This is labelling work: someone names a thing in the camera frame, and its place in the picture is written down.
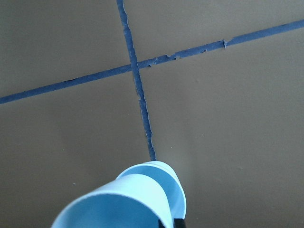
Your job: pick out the light blue cup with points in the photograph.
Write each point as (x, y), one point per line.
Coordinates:
(167, 179)
(132, 201)

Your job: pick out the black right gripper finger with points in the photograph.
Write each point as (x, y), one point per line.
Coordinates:
(179, 223)

